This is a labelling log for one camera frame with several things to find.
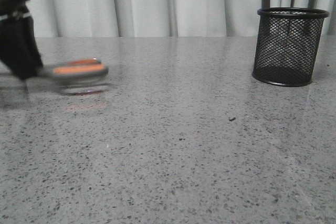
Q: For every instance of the black fuzzy gripper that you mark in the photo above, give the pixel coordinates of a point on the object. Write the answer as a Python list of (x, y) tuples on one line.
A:
[(19, 51)]

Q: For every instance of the grey orange handled scissors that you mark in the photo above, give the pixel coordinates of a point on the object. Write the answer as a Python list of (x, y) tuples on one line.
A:
[(73, 73)]

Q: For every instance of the black mesh pen bucket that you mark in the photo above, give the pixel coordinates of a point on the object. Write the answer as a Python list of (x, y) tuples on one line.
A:
[(287, 45)]

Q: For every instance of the pale grey curtain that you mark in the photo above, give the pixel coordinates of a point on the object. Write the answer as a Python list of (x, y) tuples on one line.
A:
[(156, 18)]

